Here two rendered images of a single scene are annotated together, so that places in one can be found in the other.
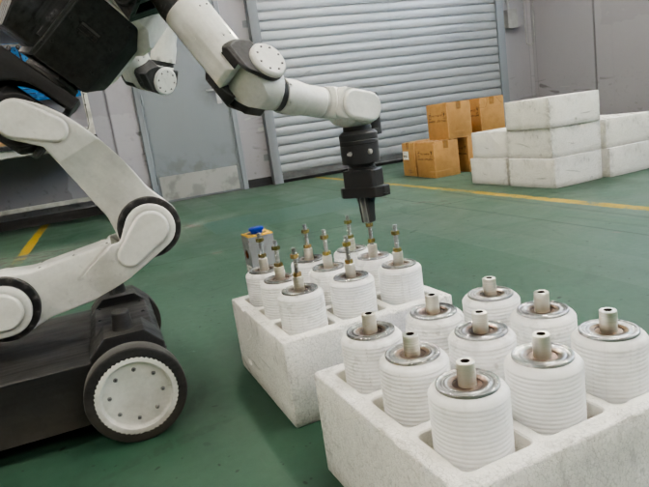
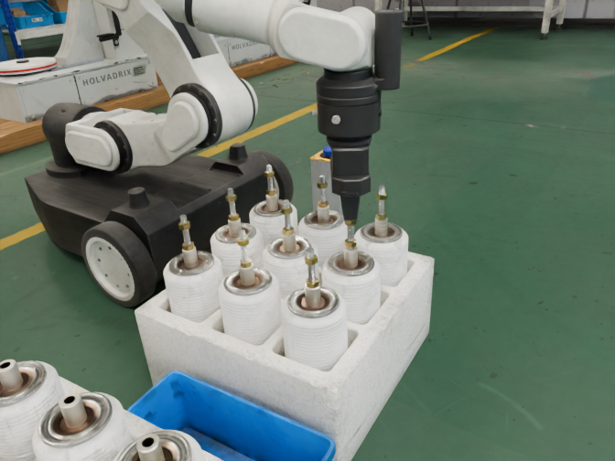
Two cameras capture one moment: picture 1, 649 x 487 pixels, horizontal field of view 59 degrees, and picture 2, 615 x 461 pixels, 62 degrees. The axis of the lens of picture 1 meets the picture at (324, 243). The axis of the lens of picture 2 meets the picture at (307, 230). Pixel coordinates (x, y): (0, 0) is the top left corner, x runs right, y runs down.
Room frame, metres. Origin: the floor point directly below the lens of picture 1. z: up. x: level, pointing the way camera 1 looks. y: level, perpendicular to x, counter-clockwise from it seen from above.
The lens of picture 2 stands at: (0.88, -0.65, 0.69)
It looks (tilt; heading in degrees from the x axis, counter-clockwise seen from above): 28 degrees down; 55
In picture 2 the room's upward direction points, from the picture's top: 3 degrees counter-clockwise
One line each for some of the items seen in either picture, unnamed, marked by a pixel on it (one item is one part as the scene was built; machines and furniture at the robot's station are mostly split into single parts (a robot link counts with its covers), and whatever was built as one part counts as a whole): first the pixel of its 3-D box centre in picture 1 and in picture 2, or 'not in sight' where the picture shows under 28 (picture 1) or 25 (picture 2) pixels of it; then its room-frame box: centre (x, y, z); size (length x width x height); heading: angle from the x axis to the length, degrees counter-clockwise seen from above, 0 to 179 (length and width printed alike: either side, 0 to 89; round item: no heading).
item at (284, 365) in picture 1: (337, 332); (295, 322); (1.29, 0.00, 0.09); 0.39 x 0.39 x 0.18; 22
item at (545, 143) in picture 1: (552, 139); not in sight; (3.68, -1.53, 0.27); 0.39 x 0.39 x 0.18; 21
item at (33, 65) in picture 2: not in sight; (24, 66); (1.31, 2.35, 0.29); 0.30 x 0.30 x 0.06
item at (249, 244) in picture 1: (266, 289); (333, 220); (1.53, 0.18, 0.16); 0.07 x 0.07 x 0.31; 22
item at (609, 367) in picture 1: (611, 392); not in sight; (0.73, -0.36, 0.16); 0.10 x 0.10 x 0.18
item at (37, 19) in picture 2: not in sight; (21, 15); (1.84, 5.33, 0.36); 0.50 x 0.38 x 0.21; 111
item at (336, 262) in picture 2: (373, 256); (350, 263); (1.34, -0.11, 0.25); 0.08 x 0.08 x 0.01
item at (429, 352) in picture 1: (412, 354); not in sight; (0.74, -0.10, 0.25); 0.08 x 0.08 x 0.01
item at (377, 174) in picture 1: (361, 170); (347, 141); (1.34, -0.11, 0.46); 0.13 x 0.10 x 0.12; 53
